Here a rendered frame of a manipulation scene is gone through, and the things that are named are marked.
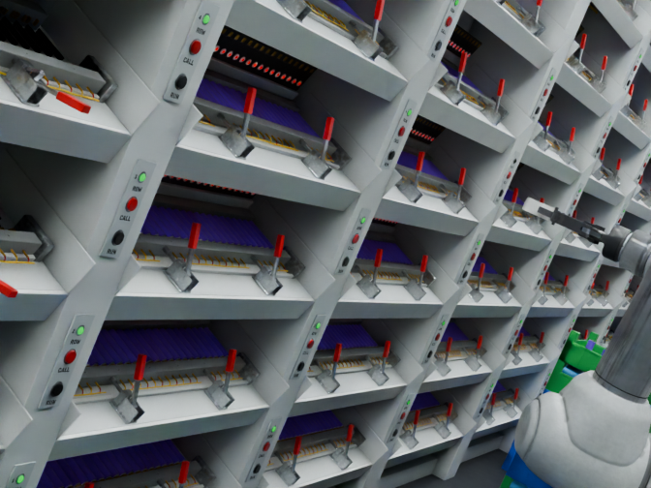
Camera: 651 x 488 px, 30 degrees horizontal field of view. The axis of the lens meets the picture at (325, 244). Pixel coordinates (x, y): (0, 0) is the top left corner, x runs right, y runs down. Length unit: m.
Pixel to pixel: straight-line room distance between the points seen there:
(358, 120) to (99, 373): 0.64
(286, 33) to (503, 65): 1.16
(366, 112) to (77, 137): 0.80
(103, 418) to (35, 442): 0.17
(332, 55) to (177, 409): 0.57
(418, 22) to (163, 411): 0.75
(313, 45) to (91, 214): 0.44
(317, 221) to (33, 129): 0.86
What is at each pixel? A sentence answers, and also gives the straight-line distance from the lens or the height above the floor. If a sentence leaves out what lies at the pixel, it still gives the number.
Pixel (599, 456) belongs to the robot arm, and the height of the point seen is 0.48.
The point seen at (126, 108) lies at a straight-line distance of 1.40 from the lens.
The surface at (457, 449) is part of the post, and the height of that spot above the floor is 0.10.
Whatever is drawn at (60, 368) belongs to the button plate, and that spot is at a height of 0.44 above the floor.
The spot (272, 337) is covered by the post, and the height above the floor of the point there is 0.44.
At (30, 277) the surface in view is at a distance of 1.39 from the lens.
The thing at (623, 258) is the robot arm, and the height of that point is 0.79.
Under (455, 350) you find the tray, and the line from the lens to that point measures 3.20.
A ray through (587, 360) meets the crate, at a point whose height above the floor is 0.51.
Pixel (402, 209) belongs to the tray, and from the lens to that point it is 2.23.
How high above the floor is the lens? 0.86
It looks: 7 degrees down
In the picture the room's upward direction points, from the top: 23 degrees clockwise
